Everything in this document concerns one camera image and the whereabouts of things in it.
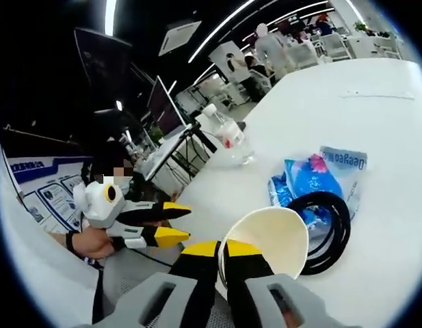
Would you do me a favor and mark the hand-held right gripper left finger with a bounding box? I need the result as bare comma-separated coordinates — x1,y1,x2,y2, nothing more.
94,240,221,328

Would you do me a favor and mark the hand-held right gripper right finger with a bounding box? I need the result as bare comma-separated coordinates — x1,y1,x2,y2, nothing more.
225,238,362,328

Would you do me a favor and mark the white printed paper cup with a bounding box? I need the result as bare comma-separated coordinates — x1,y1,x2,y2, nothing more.
222,206,309,279

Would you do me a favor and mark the clear plastic water bottle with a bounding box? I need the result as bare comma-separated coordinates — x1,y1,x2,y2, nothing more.
202,104,256,167

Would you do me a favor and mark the black cable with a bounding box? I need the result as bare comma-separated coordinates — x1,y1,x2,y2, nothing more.
285,191,352,276

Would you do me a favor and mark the blue wipes packet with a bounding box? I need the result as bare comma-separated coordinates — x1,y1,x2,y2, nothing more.
267,154,345,233

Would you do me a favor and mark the white plastic bag blue print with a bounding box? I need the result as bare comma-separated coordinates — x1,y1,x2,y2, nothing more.
318,145,369,219

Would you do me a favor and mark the person's left hand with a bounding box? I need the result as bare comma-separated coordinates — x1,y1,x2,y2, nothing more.
73,225,121,260

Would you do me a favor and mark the black wrist band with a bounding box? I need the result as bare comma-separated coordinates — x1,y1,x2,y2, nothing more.
65,230,79,254

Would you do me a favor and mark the person's white shirt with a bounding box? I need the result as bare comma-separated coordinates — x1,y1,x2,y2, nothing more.
0,163,105,328

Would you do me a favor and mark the open laptop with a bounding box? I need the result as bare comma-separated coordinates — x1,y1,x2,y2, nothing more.
142,75,195,182

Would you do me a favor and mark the large black display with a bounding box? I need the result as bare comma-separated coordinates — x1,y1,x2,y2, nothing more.
73,27,143,103

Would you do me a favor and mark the white pillar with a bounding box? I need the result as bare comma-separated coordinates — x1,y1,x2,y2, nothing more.
209,40,252,83

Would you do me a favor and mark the ceiling air vent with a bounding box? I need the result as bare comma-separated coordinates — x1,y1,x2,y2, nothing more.
158,20,202,57

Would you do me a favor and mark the white table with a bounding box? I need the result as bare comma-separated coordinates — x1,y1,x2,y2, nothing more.
178,57,422,328

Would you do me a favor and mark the ceiling light strip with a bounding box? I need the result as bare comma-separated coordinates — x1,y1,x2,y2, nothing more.
188,0,258,64

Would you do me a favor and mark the white office chair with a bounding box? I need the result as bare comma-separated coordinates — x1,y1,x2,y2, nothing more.
319,33,351,62
287,44,320,70

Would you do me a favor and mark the blue wall poster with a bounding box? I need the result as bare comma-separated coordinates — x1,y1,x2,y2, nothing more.
7,155,92,233

